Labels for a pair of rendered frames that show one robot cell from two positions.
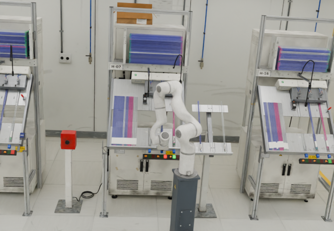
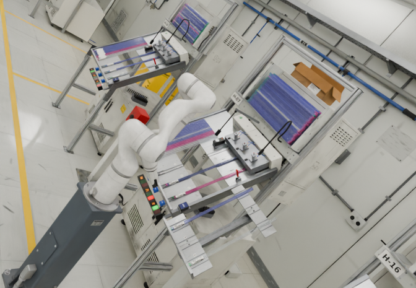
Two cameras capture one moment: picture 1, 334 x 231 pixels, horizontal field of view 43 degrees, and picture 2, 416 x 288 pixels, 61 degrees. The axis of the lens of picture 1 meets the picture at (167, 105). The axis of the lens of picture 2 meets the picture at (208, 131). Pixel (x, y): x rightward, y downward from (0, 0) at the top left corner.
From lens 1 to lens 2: 2.73 m
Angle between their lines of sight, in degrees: 47
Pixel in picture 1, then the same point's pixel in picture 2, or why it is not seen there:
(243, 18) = not seen: outside the picture
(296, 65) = not seen: outside the picture
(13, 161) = (114, 115)
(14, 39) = (198, 24)
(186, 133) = (126, 127)
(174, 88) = (195, 92)
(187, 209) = (56, 238)
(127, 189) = (131, 224)
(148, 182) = (147, 237)
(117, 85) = (220, 116)
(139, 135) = (166, 160)
